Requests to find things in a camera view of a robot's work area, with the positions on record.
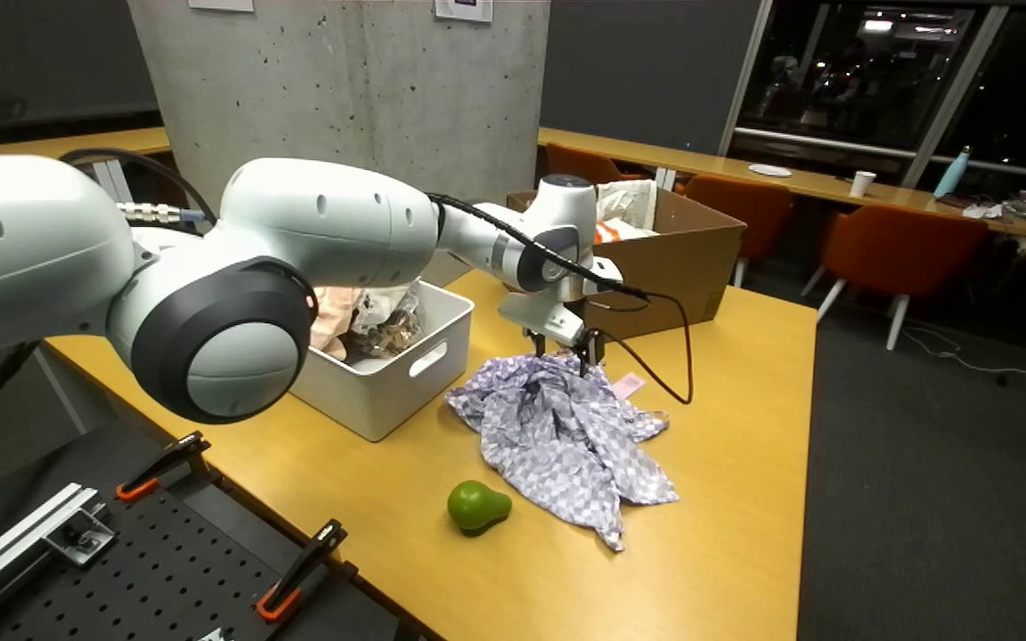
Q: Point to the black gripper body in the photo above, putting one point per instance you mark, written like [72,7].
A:
[577,340]

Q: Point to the purple white checked cloth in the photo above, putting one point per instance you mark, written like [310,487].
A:
[559,439]

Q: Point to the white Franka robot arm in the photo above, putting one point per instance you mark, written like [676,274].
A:
[337,218]

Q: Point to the red white striped cloth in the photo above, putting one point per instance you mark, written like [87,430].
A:
[605,233]

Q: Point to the small pink card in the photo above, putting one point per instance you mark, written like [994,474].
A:
[627,387]

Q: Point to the brown cardboard box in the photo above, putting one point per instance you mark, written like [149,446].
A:
[678,271]

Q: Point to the white paper bag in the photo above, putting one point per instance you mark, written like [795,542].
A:
[627,204]

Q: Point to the white plastic bin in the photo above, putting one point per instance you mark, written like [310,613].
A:
[392,387]

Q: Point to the green pear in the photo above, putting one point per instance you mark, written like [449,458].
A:
[477,508]

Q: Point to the orange chair white legs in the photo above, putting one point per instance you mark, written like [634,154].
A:
[570,165]
[747,214]
[898,250]

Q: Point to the long wooden window desk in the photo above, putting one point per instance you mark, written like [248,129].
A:
[678,157]

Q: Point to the white plate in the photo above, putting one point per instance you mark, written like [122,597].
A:
[769,169]

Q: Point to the white cup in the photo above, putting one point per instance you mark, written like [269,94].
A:
[861,182]

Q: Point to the black orange clamp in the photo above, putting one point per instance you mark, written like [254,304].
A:
[161,464]
[297,570]

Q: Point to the light blue bottle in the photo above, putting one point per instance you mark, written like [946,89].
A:
[949,173]

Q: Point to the black perforated board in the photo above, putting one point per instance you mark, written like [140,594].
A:
[122,570]

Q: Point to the wooden desk white legs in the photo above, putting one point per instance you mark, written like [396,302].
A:
[87,144]

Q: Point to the aluminium rail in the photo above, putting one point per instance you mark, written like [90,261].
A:
[15,546]

